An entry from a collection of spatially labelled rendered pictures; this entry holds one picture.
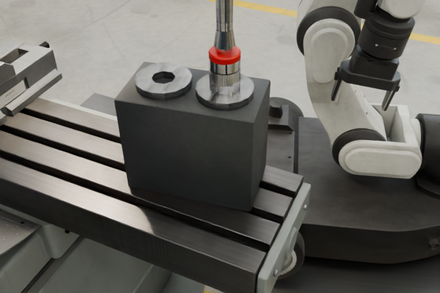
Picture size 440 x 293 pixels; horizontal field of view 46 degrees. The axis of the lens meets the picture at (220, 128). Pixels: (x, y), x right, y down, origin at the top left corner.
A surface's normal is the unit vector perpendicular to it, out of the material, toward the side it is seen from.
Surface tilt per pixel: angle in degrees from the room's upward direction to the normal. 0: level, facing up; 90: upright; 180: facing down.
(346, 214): 0
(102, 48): 0
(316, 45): 90
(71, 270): 90
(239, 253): 0
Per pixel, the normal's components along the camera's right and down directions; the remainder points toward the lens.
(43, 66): 0.90, 0.25
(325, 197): -0.01, -0.79
